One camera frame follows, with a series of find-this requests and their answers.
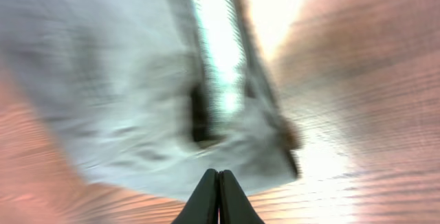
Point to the grey shorts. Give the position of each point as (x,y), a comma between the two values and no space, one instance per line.
(149,94)

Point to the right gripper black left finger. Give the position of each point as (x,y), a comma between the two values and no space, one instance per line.
(203,204)

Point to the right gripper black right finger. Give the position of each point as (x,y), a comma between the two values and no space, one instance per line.
(234,206)

